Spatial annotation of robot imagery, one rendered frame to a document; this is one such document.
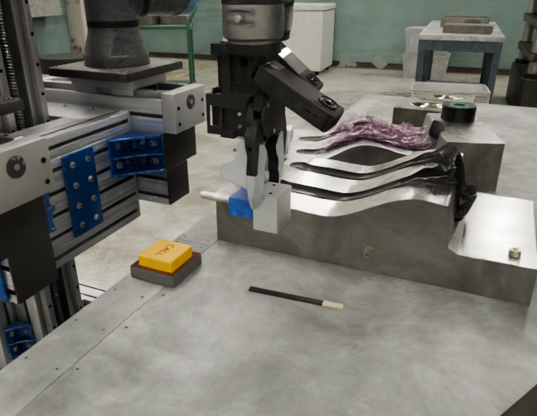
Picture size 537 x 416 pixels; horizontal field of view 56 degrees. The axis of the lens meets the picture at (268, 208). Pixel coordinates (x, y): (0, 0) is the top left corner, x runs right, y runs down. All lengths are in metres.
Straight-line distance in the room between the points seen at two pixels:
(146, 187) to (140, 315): 0.59
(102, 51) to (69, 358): 0.76
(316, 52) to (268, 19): 6.84
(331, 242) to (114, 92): 0.67
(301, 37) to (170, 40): 2.74
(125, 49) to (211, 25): 7.72
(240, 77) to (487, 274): 0.44
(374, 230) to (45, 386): 0.49
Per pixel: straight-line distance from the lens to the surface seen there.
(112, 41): 1.24
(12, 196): 0.85
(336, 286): 0.78
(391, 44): 8.13
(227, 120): 0.66
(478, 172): 1.18
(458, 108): 1.30
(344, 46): 8.24
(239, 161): 0.66
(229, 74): 0.66
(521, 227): 0.90
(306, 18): 7.47
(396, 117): 1.62
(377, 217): 0.78
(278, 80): 0.63
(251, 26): 0.62
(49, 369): 0.68
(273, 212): 0.68
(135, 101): 1.22
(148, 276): 0.80
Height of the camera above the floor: 1.22
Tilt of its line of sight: 24 degrees down
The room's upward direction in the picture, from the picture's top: straight up
